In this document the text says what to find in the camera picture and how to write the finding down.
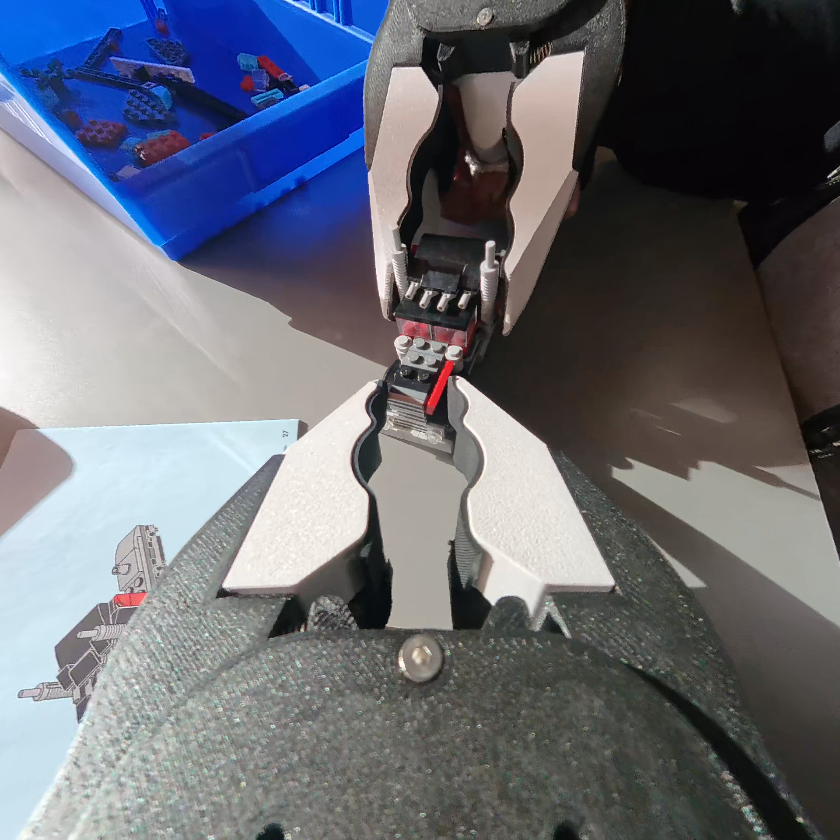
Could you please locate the pile of loose toy bricks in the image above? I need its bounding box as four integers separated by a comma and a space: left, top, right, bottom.
20, 26, 312, 181

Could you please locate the blue bin with white card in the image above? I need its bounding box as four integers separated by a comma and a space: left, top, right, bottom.
0, 0, 374, 260

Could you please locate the thin red toy bar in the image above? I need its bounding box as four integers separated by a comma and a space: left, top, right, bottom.
423, 357, 457, 416

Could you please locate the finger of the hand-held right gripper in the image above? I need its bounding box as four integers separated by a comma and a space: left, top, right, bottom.
364, 64, 454, 322
489, 49, 586, 337

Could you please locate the toy brick truck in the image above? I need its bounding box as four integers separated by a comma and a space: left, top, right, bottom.
379, 225, 511, 460

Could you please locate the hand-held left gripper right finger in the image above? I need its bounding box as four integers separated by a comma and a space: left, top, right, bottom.
448, 378, 618, 634

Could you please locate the light blue instruction booklet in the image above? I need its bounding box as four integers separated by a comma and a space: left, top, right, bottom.
0, 419, 308, 726

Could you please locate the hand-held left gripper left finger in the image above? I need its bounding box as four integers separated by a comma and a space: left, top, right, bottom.
220, 381, 388, 618

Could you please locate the person's right hand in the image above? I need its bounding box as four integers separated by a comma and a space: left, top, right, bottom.
441, 154, 514, 227

